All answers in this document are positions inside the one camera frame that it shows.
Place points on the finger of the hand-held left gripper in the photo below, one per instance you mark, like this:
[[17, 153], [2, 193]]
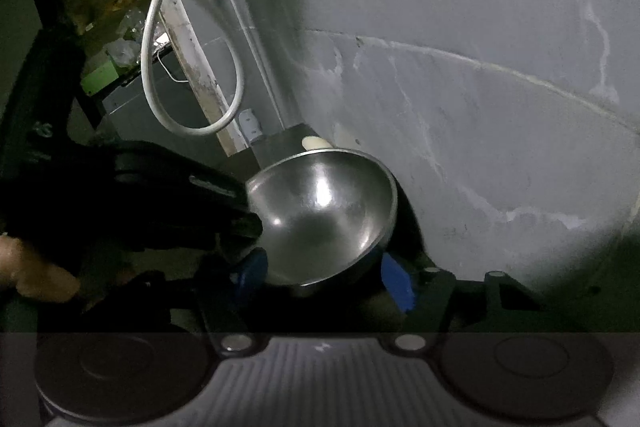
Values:
[[235, 229], [200, 184]]

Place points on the white wall pipe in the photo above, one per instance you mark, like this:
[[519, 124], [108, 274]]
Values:
[[260, 57]]

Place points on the cream cylindrical object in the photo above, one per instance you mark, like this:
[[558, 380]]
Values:
[[315, 142]]

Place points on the grey wall socket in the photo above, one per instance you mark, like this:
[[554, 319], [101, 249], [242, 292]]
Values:
[[250, 124]]

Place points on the pile of clear plastic bags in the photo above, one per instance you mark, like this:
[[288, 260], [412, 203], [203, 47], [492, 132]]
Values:
[[127, 34]]

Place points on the deep steel bowl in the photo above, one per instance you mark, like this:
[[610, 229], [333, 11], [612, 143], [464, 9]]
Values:
[[325, 212]]

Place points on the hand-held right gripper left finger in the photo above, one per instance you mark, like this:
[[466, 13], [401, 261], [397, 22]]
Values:
[[251, 273]]

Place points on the person's left hand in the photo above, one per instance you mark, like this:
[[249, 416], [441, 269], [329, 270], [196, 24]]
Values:
[[35, 274]]

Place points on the shelf unit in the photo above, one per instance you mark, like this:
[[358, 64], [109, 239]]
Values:
[[100, 7]]

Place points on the black cabinet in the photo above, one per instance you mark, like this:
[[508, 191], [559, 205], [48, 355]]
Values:
[[150, 112]]

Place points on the green box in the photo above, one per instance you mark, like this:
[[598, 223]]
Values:
[[99, 77]]

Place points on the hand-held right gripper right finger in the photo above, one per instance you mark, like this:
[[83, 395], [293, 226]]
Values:
[[398, 282]]

